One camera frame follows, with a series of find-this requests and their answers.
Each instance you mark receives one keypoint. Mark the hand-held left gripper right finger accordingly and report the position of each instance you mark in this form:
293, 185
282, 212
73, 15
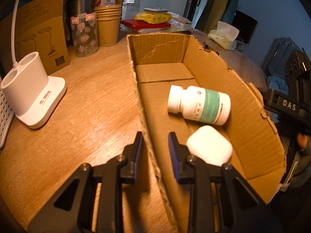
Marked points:
173, 155

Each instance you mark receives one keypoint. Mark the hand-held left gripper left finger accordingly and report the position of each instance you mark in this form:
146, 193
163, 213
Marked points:
138, 155

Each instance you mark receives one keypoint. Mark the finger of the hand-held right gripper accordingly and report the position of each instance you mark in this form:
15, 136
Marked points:
267, 98

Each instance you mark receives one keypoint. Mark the white earbuds case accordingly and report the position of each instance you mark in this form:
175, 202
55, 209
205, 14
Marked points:
209, 145

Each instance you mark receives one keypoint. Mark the cardboard box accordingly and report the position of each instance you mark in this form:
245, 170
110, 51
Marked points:
243, 126

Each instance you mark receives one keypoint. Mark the white pill bottle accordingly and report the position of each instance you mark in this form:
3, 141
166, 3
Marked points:
201, 104

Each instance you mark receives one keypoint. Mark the bunch of keys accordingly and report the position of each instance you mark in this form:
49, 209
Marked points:
206, 46

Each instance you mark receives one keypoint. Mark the person's right hand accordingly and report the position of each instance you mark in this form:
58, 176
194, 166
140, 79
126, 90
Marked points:
302, 139

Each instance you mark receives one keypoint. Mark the blue printed blanket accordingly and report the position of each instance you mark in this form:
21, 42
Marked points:
277, 83

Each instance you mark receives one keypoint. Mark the yellow tissue box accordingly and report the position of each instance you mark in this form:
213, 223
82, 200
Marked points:
223, 41

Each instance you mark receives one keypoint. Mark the black television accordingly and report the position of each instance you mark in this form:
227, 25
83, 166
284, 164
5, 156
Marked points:
245, 24

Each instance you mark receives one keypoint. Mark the teal curtain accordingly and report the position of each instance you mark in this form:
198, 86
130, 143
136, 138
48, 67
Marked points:
227, 4

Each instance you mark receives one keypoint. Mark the black scissors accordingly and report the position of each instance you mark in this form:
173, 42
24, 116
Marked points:
187, 32

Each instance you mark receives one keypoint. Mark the white plastic packets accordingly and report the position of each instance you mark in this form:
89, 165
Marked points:
179, 20

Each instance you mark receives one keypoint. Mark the white lamp base holder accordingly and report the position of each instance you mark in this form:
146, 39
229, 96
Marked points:
31, 89

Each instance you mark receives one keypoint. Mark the floral glass jar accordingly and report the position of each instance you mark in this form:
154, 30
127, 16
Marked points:
83, 38

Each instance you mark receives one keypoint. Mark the stack of paper cups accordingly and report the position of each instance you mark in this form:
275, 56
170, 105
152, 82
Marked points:
108, 29

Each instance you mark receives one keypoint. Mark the red book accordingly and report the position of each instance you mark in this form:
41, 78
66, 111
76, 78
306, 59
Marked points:
136, 24

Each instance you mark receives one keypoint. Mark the yellow packet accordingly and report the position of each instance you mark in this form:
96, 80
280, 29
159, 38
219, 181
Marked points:
155, 18

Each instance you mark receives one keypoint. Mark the white perforated basket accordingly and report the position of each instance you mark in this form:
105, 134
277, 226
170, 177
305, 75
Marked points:
4, 116

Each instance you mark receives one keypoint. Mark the flat white device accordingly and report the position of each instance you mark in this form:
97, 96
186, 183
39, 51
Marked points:
155, 10

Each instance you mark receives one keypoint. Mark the steel thermos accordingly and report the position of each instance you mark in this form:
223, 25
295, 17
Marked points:
77, 7

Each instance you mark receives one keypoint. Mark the brown lamp packaging box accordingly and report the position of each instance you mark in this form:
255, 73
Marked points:
41, 24

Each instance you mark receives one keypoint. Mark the black sliding door frame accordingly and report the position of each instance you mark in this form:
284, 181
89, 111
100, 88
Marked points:
193, 2

